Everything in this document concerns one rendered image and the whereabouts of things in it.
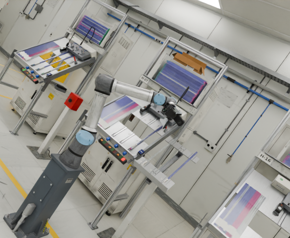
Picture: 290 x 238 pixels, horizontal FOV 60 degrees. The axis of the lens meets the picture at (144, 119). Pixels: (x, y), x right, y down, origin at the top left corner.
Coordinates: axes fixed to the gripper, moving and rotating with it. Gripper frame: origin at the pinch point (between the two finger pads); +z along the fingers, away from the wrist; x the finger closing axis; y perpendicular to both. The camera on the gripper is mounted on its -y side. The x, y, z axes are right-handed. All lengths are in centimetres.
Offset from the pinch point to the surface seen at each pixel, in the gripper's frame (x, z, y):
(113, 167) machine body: -99, -71, -21
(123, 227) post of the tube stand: -102, -20, -53
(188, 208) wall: -121, -162, -172
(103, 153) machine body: -102, -83, -5
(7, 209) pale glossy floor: -128, 13, 29
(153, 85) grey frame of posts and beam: -23, -125, 7
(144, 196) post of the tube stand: -72, -30, -45
